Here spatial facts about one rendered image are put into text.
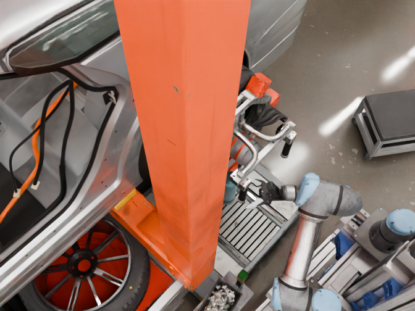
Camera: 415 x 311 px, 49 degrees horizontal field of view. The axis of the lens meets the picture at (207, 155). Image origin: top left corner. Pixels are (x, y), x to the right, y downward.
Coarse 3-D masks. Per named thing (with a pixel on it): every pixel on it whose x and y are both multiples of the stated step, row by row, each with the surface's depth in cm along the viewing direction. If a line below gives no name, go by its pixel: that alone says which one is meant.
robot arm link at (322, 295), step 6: (312, 288) 178; (312, 294) 175; (318, 294) 173; (324, 294) 174; (330, 294) 174; (336, 294) 175; (312, 300) 173; (318, 300) 172; (324, 300) 173; (330, 300) 173; (336, 300) 173; (306, 306) 173; (312, 306) 172; (318, 306) 171; (324, 306) 172; (330, 306) 172; (336, 306) 172
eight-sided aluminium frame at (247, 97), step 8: (240, 96) 207; (248, 96) 207; (256, 96) 209; (264, 96) 218; (248, 104) 206; (256, 104) 234; (264, 104) 228; (240, 112) 205; (256, 112) 239; (232, 160) 248
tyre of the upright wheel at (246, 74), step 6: (246, 72) 214; (252, 72) 219; (240, 78) 207; (246, 78) 210; (240, 84) 207; (246, 84) 212; (240, 90) 211; (252, 108) 243; (252, 114) 249; (246, 120) 249
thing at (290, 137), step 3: (282, 123) 221; (279, 126) 220; (282, 126) 220; (279, 129) 219; (276, 132) 221; (291, 132) 218; (294, 132) 218; (288, 135) 218; (291, 135) 218; (294, 135) 218; (285, 138) 219; (288, 138) 217; (291, 138) 217; (294, 138) 220; (285, 141) 221; (288, 141) 219; (291, 141) 220
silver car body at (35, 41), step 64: (0, 0) 122; (64, 0) 131; (256, 0) 196; (0, 64) 123; (64, 64) 136; (256, 64) 244; (0, 128) 233; (64, 128) 208; (128, 128) 186; (0, 192) 216; (64, 192) 208; (128, 192) 221; (0, 256) 189
